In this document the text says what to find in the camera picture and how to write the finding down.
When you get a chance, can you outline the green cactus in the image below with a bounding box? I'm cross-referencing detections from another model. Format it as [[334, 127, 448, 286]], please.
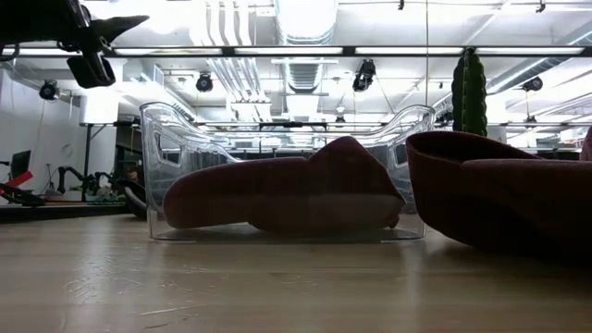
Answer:
[[450, 46, 488, 138]]

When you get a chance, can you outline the black computer monitor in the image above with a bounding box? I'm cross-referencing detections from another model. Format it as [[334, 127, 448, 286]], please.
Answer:
[[9, 149, 33, 180]]

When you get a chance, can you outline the dark baseball cap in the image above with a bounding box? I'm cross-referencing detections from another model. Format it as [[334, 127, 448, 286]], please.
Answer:
[[405, 129, 592, 268]]

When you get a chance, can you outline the clear plastic bin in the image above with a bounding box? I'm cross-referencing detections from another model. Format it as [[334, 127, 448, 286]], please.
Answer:
[[139, 101, 437, 242]]

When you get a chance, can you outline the red bar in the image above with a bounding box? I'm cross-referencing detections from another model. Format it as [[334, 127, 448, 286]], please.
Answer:
[[0, 170, 35, 191]]

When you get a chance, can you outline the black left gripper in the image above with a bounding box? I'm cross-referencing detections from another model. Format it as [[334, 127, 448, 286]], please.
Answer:
[[0, 0, 151, 90]]

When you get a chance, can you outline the silver ventilation duct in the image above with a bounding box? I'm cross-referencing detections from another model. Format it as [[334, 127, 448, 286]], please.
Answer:
[[274, 0, 339, 94]]

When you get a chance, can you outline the black ceiling spotlight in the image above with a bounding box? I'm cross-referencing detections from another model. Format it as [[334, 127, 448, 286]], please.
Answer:
[[38, 79, 61, 102], [522, 75, 545, 93], [351, 58, 377, 93], [194, 71, 215, 93]]

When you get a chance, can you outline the maroon baseball cap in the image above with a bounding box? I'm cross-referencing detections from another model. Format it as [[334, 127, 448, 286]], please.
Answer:
[[162, 135, 407, 235]]

